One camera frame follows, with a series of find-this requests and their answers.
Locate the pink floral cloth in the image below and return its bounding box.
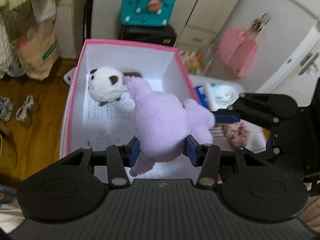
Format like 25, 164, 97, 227
222, 122, 251, 147

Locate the white soft cotton tissue pack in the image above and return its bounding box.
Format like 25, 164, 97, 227
203, 82, 243, 112

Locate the blue wet wipes pack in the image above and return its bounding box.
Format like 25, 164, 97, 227
194, 86, 209, 109

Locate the purple plush toy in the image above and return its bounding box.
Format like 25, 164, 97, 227
123, 76, 215, 177

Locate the white brown plush ball toy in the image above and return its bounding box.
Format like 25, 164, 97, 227
88, 66, 127, 107

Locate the striped table cloth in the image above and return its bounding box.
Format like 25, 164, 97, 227
62, 67, 268, 183

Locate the pink cardboard storage box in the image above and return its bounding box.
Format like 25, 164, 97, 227
59, 38, 223, 184

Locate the white door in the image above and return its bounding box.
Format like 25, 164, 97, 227
257, 22, 319, 106

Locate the pink hanging shopping bag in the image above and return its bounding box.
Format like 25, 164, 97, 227
216, 12, 271, 77

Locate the black suitcase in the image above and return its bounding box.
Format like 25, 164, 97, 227
118, 25, 177, 47

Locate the brown white slipper pair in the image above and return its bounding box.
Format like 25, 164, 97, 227
15, 95, 34, 125

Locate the beige three-door wardrobe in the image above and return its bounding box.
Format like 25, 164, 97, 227
89, 0, 251, 53

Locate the teal felt handbag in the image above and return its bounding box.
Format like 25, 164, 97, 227
120, 0, 176, 27

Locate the brown paper bag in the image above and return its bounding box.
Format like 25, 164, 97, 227
15, 21, 59, 81

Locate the light wooden cabinet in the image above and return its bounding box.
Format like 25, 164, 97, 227
55, 0, 86, 59

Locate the cream fluffy cardigan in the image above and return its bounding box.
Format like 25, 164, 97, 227
1, 0, 56, 77

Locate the silver door handle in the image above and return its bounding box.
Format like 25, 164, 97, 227
299, 52, 319, 75

